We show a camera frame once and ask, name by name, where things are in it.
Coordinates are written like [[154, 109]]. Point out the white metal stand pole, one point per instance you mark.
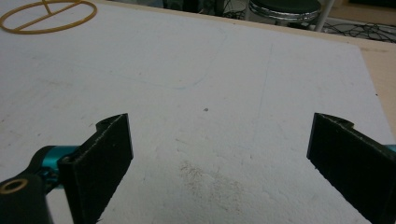
[[323, 15]]

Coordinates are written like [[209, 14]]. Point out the white foam mat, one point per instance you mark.
[[193, 93]]

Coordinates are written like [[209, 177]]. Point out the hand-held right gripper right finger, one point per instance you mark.
[[348, 155]]

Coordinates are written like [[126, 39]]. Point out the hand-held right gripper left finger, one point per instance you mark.
[[96, 165]]

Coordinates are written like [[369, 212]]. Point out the yellow rubber band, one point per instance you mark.
[[46, 28]]

